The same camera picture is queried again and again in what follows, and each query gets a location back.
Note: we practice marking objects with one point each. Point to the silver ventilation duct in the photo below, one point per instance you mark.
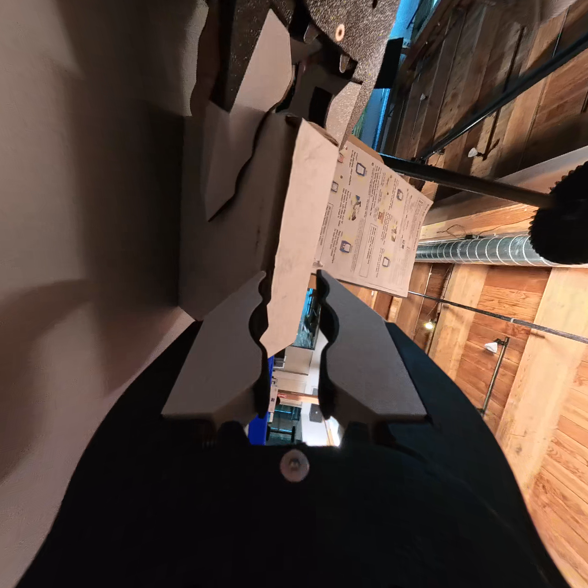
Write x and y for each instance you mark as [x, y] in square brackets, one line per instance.
[482, 250]

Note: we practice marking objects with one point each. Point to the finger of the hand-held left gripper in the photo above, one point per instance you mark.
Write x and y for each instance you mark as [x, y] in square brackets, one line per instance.
[347, 110]
[225, 151]

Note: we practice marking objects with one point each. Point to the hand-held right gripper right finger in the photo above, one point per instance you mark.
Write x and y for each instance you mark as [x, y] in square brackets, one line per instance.
[372, 372]

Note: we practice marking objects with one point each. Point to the printed instruction sheet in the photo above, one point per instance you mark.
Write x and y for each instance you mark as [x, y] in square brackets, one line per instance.
[376, 220]

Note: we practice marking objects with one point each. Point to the white cardboard mailer box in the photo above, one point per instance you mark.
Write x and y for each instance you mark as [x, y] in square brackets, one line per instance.
[298, 206]

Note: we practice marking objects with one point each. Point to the wooden display board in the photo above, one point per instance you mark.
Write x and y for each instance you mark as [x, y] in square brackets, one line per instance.
[363, 147]

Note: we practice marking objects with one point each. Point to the black rod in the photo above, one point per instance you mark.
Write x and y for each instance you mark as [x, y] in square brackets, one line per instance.
[468, 181]

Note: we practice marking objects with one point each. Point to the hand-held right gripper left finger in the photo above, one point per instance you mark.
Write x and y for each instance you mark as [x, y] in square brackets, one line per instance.
[216, 372]

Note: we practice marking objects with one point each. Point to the brown and black board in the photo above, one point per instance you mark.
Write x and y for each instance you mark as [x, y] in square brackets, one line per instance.
[390, 64]

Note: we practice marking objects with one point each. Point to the blue plastic bin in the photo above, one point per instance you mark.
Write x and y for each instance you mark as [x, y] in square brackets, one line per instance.
[257, 427]

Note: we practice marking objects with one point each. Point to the black round object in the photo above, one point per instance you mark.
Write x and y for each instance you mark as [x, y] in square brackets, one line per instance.
[565, 216]

